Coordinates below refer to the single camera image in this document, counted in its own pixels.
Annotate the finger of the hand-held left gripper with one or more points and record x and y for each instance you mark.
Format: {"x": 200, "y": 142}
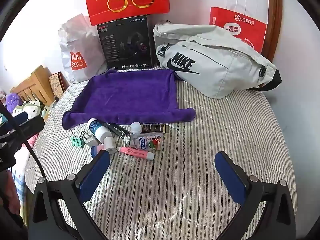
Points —
{"x": 33, "y": 126}

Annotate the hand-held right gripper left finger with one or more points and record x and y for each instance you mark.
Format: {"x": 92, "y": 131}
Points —
{"x": 93, "y": 177}

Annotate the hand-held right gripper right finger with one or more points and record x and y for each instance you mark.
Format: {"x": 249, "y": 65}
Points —
{"x": 231, "y": 177}

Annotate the white charger plug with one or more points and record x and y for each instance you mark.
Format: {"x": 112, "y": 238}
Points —
{"x": 90, "y": 140}

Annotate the green binder clip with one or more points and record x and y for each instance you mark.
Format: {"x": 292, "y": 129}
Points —
{"x": 78, "y": 140}

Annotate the white bottle with blue label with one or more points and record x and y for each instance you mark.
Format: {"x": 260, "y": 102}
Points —
{"x": 98, "y": 129}

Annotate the pink flashlight earpick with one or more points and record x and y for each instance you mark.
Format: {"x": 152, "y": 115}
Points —
{"x": 136, "y": 153}

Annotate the clear candy bottle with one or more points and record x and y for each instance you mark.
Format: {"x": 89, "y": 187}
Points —
{"x": 147, "y": 142}

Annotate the white usb night light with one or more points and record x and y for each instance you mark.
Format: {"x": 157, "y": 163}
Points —
{"x": 136, "y": 127}

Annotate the pink cloth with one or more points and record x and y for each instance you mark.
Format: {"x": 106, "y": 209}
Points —
{"x": 31, "y": 140}

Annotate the white spotted plush toy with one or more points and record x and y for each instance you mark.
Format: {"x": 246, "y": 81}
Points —
{"x": 28, "y": 108}

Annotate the pink blue round object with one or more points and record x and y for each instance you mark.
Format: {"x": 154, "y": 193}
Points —
{"x": 96, "y": 151}

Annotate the purple plush toy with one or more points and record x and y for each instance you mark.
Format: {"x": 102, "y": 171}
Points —
{"x": 13, "y": 102}

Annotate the beige tape roll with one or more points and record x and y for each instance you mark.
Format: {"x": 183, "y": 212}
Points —
{"x": 110, "y": 144}

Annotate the wooden headboard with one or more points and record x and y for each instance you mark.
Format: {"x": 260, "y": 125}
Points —
{"x": 35, "y": 85}

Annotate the brown patterned box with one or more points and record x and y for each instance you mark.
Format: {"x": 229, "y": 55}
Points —
{"x": 57, "y": 85}

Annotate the black pen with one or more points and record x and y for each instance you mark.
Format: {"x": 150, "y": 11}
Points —
{"x": 118, "y": 129}

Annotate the black and gold box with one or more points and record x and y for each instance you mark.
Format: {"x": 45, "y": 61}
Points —
{"x": 155, "y": 128}

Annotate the purple towel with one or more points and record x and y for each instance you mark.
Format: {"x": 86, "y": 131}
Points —
{"x": 125, "y": 97}

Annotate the white plastic shopping bag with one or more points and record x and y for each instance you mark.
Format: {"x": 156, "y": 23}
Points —
{"x": 77, "y": 45}

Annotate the grey sling bag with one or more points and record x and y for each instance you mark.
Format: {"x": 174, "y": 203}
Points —
{"x": 215, "y": 62}

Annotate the black headset box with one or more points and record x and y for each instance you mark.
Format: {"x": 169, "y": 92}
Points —
{"x": 125, "y": 42}

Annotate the red paper bag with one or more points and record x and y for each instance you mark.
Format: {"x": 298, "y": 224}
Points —
{"x": 237, "y": 25}

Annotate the brown wooden frame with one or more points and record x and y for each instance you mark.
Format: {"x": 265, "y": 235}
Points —
{"x": 275, "y": 17}

